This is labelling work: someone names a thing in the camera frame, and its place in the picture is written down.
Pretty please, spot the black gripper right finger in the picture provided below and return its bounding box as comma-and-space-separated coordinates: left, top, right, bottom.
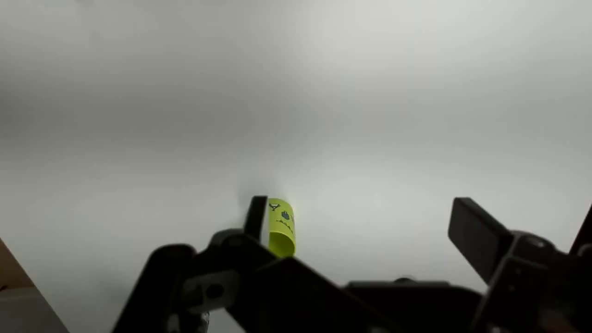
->
446, 195, 592, 333

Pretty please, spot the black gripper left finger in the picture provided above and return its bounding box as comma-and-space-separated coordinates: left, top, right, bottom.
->
111, 193, 396, 333

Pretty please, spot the yellow-green printed mug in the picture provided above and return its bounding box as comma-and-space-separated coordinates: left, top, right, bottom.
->
259, 193, 299, 260

